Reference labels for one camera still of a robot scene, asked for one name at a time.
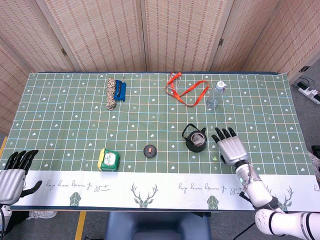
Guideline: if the green box yellow lid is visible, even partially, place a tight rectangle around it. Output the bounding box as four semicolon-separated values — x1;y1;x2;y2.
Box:
96;147;121;172

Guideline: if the white crumpled cloth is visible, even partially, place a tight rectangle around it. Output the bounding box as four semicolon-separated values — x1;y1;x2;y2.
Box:
26;210;59;221

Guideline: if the clear plastic water bottle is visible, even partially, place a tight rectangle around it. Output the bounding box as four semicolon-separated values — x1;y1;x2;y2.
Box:
205;80;228;109

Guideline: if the orange lanyard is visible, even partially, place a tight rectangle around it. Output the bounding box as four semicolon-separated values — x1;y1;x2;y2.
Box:
164;71;210;108

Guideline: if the black cast iron teapot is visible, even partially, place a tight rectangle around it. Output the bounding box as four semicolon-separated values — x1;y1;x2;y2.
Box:
181;123;208;153

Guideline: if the woven folding screen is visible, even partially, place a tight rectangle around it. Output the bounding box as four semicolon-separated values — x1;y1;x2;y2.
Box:
0;0;320;135

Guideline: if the braided rope bundle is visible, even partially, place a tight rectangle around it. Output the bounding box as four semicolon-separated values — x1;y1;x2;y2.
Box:
105;77;117;111

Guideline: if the green grid tablecloth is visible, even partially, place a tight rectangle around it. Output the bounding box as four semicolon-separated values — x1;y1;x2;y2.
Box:
0;71;320;213

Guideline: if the blue chair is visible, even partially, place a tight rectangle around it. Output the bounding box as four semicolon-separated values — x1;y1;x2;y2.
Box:
104;211;212;240

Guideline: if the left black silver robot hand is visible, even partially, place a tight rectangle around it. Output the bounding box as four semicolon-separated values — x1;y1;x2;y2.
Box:
0;149;43;205

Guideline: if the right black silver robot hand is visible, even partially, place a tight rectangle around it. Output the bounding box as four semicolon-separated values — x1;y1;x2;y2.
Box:
211;126;250;167

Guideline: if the blue plastic tool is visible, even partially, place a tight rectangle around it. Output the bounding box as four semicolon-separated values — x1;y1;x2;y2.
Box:
112;79;127;103

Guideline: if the small black round lid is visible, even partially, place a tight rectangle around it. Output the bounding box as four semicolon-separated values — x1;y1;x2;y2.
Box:
143;144;158;158

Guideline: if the white power strip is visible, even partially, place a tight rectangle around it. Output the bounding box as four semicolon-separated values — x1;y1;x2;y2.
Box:
296;80;320;105

